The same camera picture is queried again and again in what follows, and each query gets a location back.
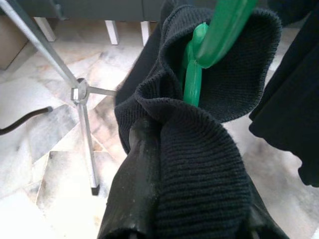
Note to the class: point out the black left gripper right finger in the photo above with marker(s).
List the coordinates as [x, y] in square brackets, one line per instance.
[261, 221]

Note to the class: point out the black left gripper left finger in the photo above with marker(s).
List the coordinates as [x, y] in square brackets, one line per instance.
[135, 184]

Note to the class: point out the black logo T-shirt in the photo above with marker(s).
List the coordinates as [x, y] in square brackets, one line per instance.
[199, 124]
[291, 87]

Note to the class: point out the green plastic hanger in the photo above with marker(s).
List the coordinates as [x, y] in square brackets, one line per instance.
[199, 57]

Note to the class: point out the marble folding table red edge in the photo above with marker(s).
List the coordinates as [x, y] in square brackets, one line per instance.
[22, 119]

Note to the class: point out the silver metal clothes rack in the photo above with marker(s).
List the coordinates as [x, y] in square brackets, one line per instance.
[52, 59]

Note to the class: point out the black TV console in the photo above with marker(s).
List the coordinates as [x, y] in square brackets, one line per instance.
[99, 15]

